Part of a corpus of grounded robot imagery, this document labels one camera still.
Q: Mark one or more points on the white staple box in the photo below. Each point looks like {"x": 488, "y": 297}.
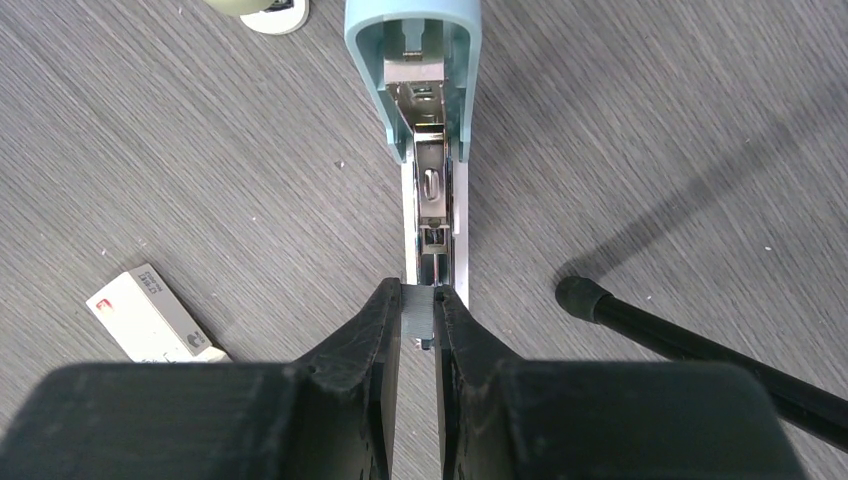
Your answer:
{"x": 148, "y": 321}

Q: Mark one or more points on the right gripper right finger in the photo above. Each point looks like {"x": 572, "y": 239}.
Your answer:
{"x": 502, "y": 416}

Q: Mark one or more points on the black tripod stand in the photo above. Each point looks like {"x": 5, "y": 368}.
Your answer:
{"x": 813, "y": 410}

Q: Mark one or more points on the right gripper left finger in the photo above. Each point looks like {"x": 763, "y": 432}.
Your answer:
{"x": 329, "y": 414}

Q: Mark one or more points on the blue white stapler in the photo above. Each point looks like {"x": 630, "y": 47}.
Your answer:
{"x": 419, "y": 61}

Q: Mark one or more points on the grey staple strip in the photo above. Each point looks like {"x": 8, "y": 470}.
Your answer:
{"x": 417, "y": 314}

